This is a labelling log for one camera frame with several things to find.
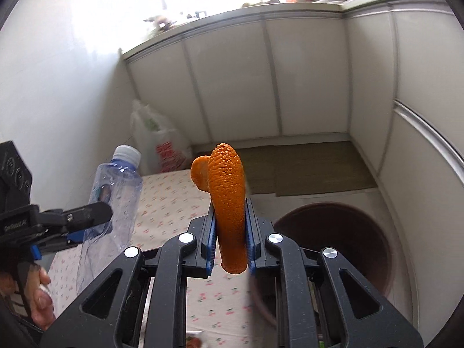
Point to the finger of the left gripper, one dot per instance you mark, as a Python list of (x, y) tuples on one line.
[(83, 217)]

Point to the orange peel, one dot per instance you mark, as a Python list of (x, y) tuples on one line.
[(221, 174)]

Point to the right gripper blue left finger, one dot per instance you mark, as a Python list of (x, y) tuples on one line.
[(139, 299)]

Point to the white kitchen base cabinets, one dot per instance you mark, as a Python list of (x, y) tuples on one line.
[(385, 74)]

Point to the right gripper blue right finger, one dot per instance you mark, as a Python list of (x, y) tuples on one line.
[(322, 300)]

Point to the black camera box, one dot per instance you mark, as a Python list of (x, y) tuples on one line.
[(16, 178)]

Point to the person's left hand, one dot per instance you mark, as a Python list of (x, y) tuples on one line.
[(40, 303)]

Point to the green floor mat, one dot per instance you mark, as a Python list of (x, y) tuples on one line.
[(307, 169)]

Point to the brown round trash bin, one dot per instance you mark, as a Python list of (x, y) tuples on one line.
[(347, 229)]

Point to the white plastic shopping bag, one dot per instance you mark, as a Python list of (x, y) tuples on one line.
[(164, 148)]

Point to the cherry pattern tablecloth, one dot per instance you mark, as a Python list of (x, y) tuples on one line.
[(220, 308)]

